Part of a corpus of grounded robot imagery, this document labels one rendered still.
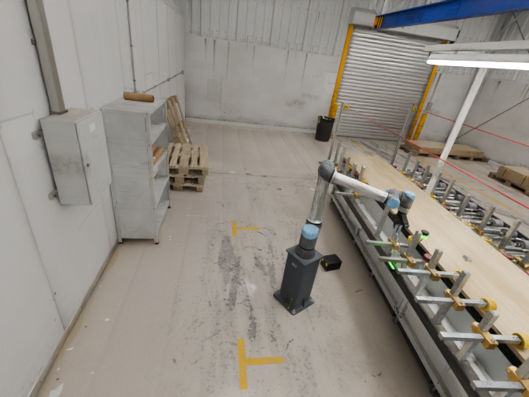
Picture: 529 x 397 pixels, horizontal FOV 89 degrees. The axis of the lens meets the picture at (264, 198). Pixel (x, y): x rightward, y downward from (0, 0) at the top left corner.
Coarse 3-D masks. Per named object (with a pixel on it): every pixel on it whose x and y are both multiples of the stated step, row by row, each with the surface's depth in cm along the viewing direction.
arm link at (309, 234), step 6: (306, 228) 240; (312, 228) 241; (306, 234) 236; (312, 234) 235; (318, 234) 240; (300, 240) 244; (306, 240) 238; (312, 240) 237; (306, 246) 240; (312, 246) 241
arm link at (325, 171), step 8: (320, 168) 220; (328, 168) 216; (320, 176) 221; (328, 176) 214; (336, 176) 214; (344, 176) 213; (344, 184) 213; (352, 184) 211; (360, 184) 210; (360, 192) 212; (368, 192) 209; (376, 192) 208; (384, 192) 208; (376, 200) 211; (384, 200) 207; (392, 200) 203; (392, 208) 206
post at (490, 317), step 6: (492, 312) 146; (486, 318) 148; (492, 318) 146; (480, 324) 152; (486, 324) 148; (492, 324) 148; (486, 330) 150; (468, 342) 158; (474, 342) 155; (462, 348) 162; (468, 348) 158; (474, 348) 158; (462, 354) 161; (468, 354) 161
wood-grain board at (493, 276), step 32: (352, 160) 425; (384, 160) 447; (416, 192) 339; (416, 224) 265; (448, 224) 273; (448, 256) 224; (480, 256) 230; (480, 288) 193; (512, 288) 198; (512, 320) 170
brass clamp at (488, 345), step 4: (472, 324) 156; (476, 324) 155; (472, 328) 155; (476, 328) 153; (476, 332) 153; (480, 332) 150; (484, 332) 150; (488, 332) 150; (484, 336) 148; (488, 336) 148; (492, 336) 148; (484, 340) 148; (488, 340) 146; (484, 344) 147; (488, 344) 145; (492, 344) 145; (496, 344) 145; (488, 348) 146; (492, 348) 146
